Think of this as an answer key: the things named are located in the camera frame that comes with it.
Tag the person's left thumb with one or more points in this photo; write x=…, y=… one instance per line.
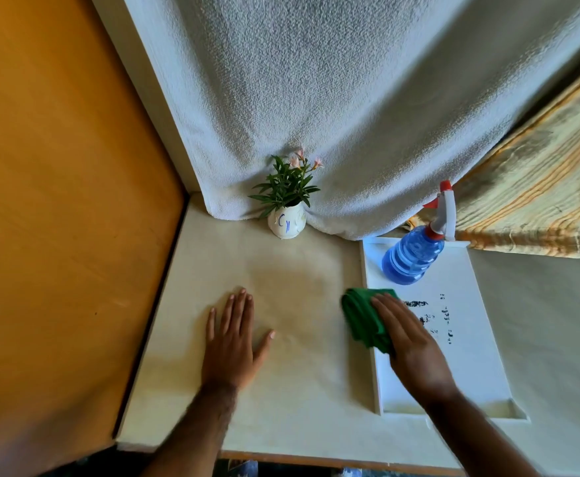
x=265, y=345

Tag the green cleaning cloth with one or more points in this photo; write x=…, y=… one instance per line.
x=362, y=317

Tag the blue spray bottle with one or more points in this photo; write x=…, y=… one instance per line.
x=411, y=255

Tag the green plant with pink flowers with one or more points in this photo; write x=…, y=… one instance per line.
x=285, y=186

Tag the yellow striped cloth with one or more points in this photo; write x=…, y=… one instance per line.
x=543, y=183

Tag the person's right hand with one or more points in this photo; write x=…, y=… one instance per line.
x=419, y=362

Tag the person's left little finger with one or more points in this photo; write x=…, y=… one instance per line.
x=211, y=325

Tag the person's left middle finger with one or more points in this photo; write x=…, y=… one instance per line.
x=239, y=312

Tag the person's left hand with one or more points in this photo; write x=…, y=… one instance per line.
x=228, y=357

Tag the white terry towel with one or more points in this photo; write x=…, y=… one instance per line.
x=349, y=94

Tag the white ceramic vase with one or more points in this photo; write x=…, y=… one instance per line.
x=286, y=226

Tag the person's right fingers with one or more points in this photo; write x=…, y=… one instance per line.
x=397, y=315

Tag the orange wooden panel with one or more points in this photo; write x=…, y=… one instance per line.
x=61, y=218

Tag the white rectangular board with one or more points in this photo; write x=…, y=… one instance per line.
x=468, y=357

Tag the person's left forearm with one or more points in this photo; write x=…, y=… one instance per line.
x=195, y=432

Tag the person's right forearm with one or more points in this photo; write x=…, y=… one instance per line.
x=468, y=442

